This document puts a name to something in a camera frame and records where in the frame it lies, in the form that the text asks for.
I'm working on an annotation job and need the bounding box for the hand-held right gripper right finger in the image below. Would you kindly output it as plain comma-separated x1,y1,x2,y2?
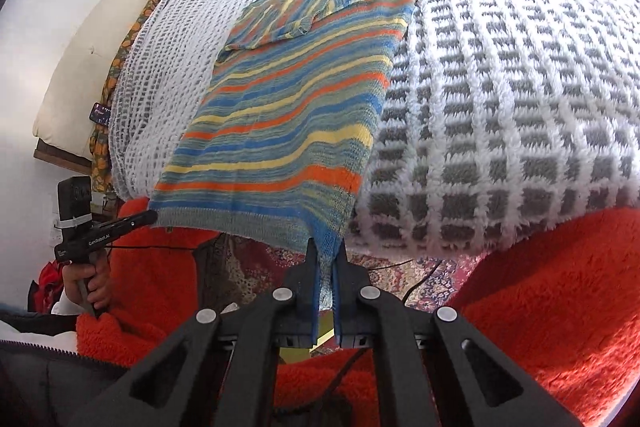
332,247,586,427

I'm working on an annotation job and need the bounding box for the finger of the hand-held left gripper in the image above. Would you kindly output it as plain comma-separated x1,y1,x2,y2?
107,210,159,239

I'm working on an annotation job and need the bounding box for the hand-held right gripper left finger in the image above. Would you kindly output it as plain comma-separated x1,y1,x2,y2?
65,239,321,427

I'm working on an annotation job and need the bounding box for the striped knit sweater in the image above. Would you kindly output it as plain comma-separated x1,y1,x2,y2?
149,0,420,313

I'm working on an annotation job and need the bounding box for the person's left hand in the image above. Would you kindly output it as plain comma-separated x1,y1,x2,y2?
62,254,114,317

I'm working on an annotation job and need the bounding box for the red cloth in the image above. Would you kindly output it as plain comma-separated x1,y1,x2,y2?
27,259,69,314

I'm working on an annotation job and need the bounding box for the patterned rug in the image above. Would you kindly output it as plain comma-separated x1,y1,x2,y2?
197,234,482,309

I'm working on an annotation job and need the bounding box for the black zipped jacket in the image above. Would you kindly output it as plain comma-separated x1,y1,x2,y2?
0,312,132,427

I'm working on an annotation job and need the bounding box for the orange floral bed sheet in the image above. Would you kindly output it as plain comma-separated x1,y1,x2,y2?
89,0,201,194

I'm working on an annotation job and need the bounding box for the cream mattress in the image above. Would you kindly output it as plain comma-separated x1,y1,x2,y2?
32,0,217,158

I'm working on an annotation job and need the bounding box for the orange fleece blanket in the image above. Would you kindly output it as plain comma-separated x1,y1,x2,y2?
75,197,640,427

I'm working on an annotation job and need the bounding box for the white grey checked blanket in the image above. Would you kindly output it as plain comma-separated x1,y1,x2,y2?
107,0,640,258

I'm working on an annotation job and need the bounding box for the black cable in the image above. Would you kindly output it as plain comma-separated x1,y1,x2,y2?
104,244,202,254

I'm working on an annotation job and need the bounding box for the wooden bed frame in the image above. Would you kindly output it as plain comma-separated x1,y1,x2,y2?
34,141,94,176

